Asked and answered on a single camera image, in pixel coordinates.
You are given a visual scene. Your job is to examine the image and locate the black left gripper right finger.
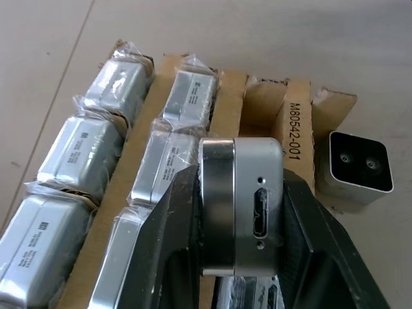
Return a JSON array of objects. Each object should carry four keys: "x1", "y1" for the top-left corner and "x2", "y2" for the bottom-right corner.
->
[{"x1": 272, "y1": 169, "x2": 393, "y2": 309}]

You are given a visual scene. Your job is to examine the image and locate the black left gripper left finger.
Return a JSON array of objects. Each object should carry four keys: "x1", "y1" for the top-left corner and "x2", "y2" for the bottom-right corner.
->
[{"x1": 124, "y1": 163, "x2": 205, "y2": 309}]

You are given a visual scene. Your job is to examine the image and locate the silver camera with USB port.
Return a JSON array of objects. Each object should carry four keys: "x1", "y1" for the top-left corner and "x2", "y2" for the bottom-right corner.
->
[{"x1": 196, "y1": 136, "x2": 286, "y2": 277}]

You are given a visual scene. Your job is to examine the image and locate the brown cardboard divider tray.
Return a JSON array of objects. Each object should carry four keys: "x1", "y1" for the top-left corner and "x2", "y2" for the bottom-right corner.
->
[{"x1": 48, "y1": 39, "x2": 358, "y2": 309}]

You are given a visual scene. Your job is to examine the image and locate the silver camera in plastic wrap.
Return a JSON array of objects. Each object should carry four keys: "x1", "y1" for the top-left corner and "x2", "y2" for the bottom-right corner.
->
[
  {"x1": 26, "y1": 109, "x2": 129, "y2": 201},
  {"x1": 72, "y1": 41, "x2": 155, "y2": 129},
  {"x1": 0, "y1": 182, "x2": 99, "y2": 309},
  {"x1": 127, "y1": 117, "x2": 207, "y2": 209},
  {"x1": 218, "y1": 275, "x2": 279, "y2": 309},
  {"x1": 158, "y1": 53, "x2": 220, "y2": 134},
  {"x1": 87, "y1": 206, "x2": 152, "y2": 309}
]

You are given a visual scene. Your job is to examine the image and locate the silver camera with black face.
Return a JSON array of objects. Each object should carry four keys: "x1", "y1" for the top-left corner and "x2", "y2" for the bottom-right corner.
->
[{"x1": 317, "y1": 129, "x2": 395, "y2": 214}]

